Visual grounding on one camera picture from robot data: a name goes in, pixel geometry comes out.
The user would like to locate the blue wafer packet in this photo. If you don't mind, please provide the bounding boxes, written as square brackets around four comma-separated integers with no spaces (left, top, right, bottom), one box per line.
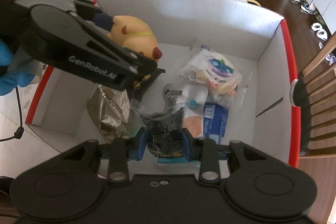
[203,102,229,144]

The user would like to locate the yellow squishy pig toy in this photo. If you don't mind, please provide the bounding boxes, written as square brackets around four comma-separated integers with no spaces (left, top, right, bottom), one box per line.
[107,15,162,62]

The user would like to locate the silver foil snack bag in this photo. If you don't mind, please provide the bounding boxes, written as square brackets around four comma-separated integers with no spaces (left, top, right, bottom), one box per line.
[87,85,134,143]

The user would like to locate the clear bag black seeds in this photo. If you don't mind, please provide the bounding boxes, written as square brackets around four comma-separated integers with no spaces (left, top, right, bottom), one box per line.
[130,99,183,157]

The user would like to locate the white chicken sausage packet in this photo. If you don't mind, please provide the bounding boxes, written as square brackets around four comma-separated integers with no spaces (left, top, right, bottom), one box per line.
[163,83,209,138]

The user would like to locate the clear bread snack bag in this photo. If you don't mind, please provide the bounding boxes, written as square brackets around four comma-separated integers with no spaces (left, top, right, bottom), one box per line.
[177,48,253,109]

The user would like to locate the blue gloved left hand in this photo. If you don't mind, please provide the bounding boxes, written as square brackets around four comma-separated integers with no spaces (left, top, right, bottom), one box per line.
[1,40,42,96]

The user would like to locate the red cardboard shoe box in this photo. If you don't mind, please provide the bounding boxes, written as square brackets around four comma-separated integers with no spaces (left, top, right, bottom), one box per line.
[26,0,301,166]

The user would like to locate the brown wooden chair right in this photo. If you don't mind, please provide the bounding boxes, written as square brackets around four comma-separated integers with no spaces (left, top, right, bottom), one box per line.
[291,34,335,159]

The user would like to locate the white slippers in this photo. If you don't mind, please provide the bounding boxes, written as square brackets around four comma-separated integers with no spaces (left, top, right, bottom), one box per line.
[311,22,328,41]

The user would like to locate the pair of sneakers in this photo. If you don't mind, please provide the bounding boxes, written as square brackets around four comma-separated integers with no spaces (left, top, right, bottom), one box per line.
[293,0,314,15]

